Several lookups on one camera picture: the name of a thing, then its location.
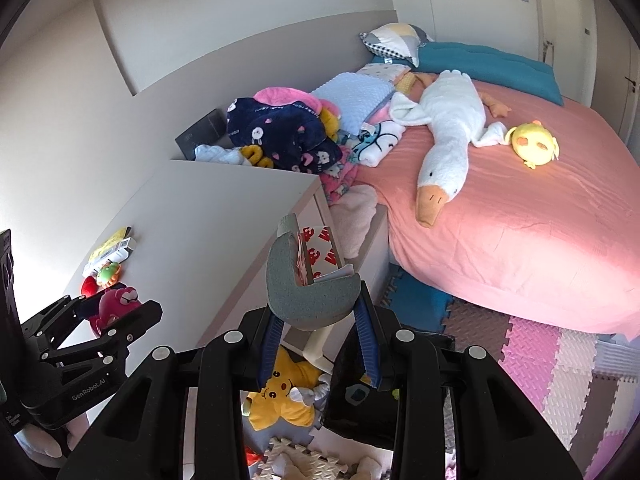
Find white blue cloth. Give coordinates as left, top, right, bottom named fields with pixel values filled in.
left=194, top=144, right=246, bottom=166

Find patchwork pillow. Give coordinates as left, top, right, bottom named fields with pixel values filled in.
left=360, top=22, right=436, bottom=68

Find orange green toy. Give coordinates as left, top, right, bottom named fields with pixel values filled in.
left=96, top=261, right=122, bottom=287

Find hot pink blanket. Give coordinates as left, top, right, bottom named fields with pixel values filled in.
left=252, top=86, right=326, bottom=111

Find light blue blanket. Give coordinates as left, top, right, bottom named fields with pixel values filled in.
left=311, top=72, right=396, bottom=136

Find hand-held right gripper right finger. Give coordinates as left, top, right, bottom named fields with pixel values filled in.
left=350, top=282, right=583, bottom=480

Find white foam puzzle piece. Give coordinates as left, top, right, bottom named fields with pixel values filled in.
left=262, top=437, right=351, bottom=480

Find teal pillow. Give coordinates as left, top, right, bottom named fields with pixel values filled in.
left=415, top=40, right=565, bottom=107

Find white goose plush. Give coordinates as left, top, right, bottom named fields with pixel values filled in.
left=389, top=69, right=511, bottom=228

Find black box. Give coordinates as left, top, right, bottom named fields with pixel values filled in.
left=175, top=108, right=230, bottom=161

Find yellow snack packet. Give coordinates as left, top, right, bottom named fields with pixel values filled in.
left=87, top=227, right=132, bottom=266

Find white printed pillow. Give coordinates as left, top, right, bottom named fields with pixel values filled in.
left=357, top=62, right=416, bottom=86

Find white drawer cabinet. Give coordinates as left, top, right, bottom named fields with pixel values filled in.
left=202, top=177, right=351, bottom=351

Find white carton box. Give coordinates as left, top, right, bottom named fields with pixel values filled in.
left=107, top=237, right=138, bottom=263

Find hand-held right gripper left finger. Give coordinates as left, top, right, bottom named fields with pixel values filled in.
left=57, top=305, right=290, bottom=480

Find foam floor mat tiles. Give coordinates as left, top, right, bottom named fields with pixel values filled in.
left=380, top=265, right=640, bottom=480

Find pink monster toy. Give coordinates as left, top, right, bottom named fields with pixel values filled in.
left=90, top=286, right=143, bottom=336

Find white cartoon print cloth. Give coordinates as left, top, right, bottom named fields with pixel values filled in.
left=345, top=120, right=406, bottom=168

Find yellow striped plush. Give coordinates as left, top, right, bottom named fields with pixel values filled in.
left=240, top=144, right=274, bottom=169

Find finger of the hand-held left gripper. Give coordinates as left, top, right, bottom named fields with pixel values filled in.
left=41, top=300, right=164, bottom=369
left=20, top=295, right=108, bottom=347

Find pale pink towel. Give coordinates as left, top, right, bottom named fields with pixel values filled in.
left=327, top=185, right=381, bottom=261

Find pink printed cloth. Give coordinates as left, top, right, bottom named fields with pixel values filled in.
left=320, top=160, right=361, bottom=206

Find white desk leg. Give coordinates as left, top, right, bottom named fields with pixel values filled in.
left=300, top=327, right=336, bottom=366

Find grey foam tube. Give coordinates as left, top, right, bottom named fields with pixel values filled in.
left=265, top=214, right=362, bottom=331

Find yellow mouse plush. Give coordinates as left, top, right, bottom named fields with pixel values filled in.
left=242, top=347, right=331, bottom=431

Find yellow chick plush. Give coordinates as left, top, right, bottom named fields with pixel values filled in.
left=505, top=121, right=561, bottom=171

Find pink bed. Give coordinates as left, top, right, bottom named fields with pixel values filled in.
left=350, top=80, right=640, bottom=336

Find navy printed blanket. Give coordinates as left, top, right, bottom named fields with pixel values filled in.
left=226, top=97, right=343, bottom=171

